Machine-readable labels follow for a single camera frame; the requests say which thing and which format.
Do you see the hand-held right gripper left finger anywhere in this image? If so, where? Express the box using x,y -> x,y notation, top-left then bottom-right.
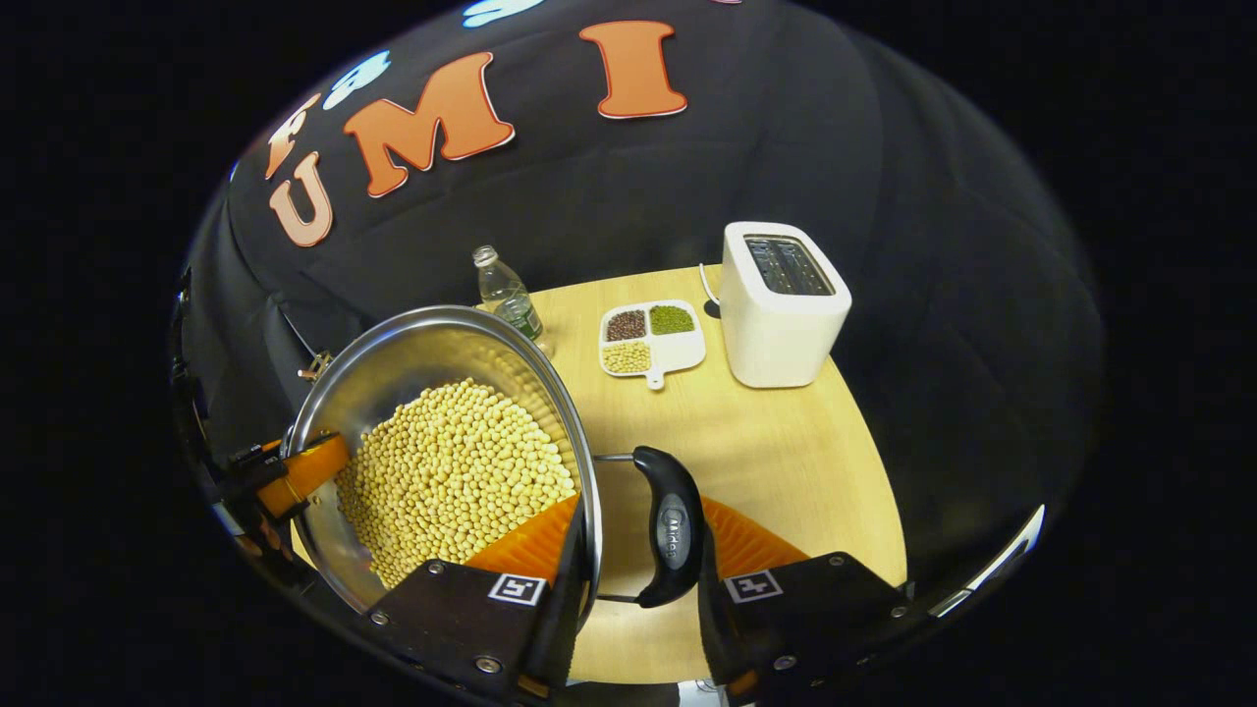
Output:
363,491 -> 590,700

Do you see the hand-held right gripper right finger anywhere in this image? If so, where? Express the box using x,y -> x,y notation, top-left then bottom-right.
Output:
695,496 -> 914,700

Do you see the pile of yellow soybeans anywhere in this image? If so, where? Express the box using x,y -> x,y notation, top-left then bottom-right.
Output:
334,378 -> 578,590

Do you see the steel pot with black handles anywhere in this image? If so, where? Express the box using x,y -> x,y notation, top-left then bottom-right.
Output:
283,304 -> 706,629

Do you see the clear plastic water bottle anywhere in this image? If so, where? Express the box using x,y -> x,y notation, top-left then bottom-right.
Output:
471,245 -> 553,356

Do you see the white divided dish of beans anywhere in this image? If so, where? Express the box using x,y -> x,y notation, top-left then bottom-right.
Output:
599,299 -> 707,391

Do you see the white toaster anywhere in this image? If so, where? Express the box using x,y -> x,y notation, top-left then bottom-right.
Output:
720,221 -> 853,390

